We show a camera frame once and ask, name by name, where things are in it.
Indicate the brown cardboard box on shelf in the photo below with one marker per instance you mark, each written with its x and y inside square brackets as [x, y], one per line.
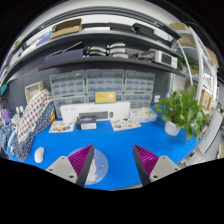
[66, 27]

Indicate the white computer mouse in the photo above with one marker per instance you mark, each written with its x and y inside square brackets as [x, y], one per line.
[38, 155]

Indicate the white plant pot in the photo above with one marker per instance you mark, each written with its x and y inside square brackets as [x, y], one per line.
[171, 129]

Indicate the patterned fabric bag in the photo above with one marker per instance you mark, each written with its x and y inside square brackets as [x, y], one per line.
[37, 116]

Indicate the lower dark wall shelf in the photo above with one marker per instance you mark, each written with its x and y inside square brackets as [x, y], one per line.
[111, 63]

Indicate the left sticker sheet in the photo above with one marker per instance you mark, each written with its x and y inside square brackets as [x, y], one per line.
[61, 127]

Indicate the left grey drawer organizer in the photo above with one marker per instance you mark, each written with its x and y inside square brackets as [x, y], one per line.
[67, 88]

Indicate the small black white box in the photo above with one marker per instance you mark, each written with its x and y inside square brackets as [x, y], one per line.
[86, 122]

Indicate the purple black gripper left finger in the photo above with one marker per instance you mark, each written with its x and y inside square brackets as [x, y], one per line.
[75, 167]

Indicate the white electronic instrument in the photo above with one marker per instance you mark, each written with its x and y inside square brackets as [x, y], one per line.
[165, 59]

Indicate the long white keyboard box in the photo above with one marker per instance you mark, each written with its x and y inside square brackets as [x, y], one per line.
[102, 112]

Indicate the yellow card box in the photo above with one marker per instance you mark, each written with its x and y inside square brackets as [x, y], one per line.
[105, 97]

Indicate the white metal rack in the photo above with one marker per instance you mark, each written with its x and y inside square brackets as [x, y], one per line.
[206, 82]

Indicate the clear plastic container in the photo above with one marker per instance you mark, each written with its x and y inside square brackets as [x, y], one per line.
[143, 115]

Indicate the right grey drawer organizer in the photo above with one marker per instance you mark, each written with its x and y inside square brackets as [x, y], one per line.
[138, 88]

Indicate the blue desk mat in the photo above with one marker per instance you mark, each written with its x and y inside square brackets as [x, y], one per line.
[117, 146]

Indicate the middle grey drawer organizer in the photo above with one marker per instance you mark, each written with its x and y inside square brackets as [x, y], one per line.
[103, 79]

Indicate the round light blue mouse pad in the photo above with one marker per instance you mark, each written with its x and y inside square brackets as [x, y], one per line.
[98, 169]

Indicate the right sticker sheet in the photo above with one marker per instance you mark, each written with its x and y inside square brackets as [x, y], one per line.
[120, 125]

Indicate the sticker sheet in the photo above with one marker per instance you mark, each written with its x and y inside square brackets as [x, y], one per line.
[120, 125]
[61, 127]

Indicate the grey drawer organizer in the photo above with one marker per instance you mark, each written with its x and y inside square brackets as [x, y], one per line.
[138, 88]
[67, 88]
[103, 79]

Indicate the green potted plant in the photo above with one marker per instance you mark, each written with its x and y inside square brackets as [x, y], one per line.
[183, 110]

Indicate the dark blue flat box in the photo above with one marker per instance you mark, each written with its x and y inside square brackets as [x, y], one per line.
[63, 56]

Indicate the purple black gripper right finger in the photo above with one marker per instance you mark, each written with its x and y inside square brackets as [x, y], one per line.
[151, 167]

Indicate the upper dark wall shelf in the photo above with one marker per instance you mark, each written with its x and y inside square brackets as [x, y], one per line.
[101, 38]

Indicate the white wicker basket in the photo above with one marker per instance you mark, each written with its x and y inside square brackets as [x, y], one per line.
[32, 89]

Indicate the dark wall shelf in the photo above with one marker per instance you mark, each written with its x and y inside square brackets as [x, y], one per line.
[111, 63]
[101, 38]

